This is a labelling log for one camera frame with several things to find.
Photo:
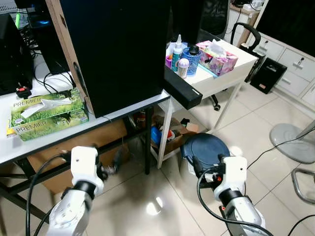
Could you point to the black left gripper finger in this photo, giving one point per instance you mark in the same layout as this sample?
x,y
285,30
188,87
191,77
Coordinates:
x,y
119,160

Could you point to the dark round rubbish bin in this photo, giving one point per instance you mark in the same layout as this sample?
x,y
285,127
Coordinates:
x,y
204,147

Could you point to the large brown cardboard box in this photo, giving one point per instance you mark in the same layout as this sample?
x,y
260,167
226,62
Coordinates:
x,y
74,147

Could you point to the open small cardboard box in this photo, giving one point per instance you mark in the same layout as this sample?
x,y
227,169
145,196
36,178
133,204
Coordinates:
x,y
172,135

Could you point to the green tissue box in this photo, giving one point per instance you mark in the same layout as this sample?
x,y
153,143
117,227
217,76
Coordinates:
x,y
49,120

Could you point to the grey round fan base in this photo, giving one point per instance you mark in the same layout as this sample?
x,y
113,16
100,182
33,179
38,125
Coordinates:
x,y
290,142

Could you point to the chrome chair leg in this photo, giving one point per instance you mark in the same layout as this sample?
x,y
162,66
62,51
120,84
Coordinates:
x,y
298,184

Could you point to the white paper tissue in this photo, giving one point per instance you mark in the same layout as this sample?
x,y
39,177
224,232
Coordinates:
x,y
44,105

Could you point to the black soundbar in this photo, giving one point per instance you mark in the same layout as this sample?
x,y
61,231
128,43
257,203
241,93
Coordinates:
x,y
182,88

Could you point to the small white side table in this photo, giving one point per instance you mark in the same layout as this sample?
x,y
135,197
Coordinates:
x,y
221,81

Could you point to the small white jar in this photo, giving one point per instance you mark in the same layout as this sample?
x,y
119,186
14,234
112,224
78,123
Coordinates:
x,y
183,69

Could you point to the red and black plug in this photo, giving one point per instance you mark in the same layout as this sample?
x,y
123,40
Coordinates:
x,y
23,91

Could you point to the blue mesh basket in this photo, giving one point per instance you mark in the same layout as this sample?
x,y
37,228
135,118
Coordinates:
x,y
192,64

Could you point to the black flat case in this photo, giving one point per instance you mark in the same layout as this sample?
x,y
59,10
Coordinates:
x,y
268,76

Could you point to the pink floral tissue box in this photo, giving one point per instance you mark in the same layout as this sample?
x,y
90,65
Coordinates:
x,y
216,59

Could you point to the white squeeze bottle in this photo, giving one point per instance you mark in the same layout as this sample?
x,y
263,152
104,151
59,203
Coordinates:
x,y
176,54

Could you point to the white drawer cabinet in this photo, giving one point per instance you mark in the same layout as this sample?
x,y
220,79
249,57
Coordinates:
x,y
295,64

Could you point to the black office chair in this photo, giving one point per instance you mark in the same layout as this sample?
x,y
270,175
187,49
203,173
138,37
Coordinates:
x,y
248,37

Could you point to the green stick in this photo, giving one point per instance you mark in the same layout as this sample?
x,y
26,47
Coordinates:
x,y
17,20

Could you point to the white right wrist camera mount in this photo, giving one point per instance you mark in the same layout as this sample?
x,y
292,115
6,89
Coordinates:
x,y
232,174

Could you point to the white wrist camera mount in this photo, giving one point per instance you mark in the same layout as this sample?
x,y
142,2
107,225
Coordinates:
x,y
232,174
83,162

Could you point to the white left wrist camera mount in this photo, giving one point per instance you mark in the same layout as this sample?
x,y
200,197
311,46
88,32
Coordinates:
x,y
83,162

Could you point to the white desk black frame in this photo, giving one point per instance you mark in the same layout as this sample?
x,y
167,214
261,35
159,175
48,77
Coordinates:
x,y
59,142

